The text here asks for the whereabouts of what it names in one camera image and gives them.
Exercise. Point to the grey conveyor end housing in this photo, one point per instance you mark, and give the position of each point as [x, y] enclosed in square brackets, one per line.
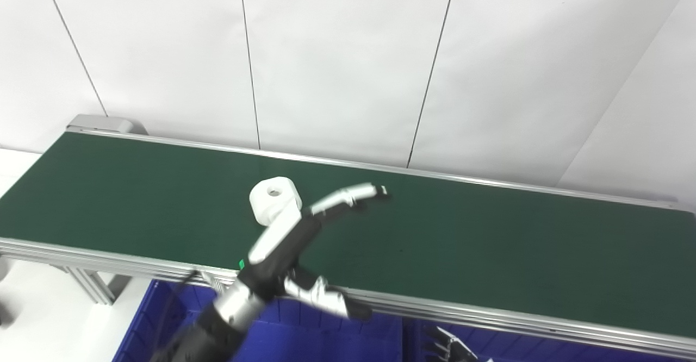
[103, 124]

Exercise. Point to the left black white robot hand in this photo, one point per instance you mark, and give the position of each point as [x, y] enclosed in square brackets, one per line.
[277, 253]

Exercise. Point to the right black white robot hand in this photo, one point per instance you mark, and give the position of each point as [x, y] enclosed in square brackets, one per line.
[451, 348]

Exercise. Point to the blue plastic bin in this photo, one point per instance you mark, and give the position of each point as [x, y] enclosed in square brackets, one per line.
[544, 348]
[326, 340]

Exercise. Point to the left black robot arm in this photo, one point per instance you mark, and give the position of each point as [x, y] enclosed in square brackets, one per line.
[217, 329]

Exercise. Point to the aluminium conveyor leg strut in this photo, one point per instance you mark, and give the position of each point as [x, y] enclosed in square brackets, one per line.
[89, 285]

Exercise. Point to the green conveyor belt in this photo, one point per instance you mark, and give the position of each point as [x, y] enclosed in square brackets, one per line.
[136, 267]
[489, 248]

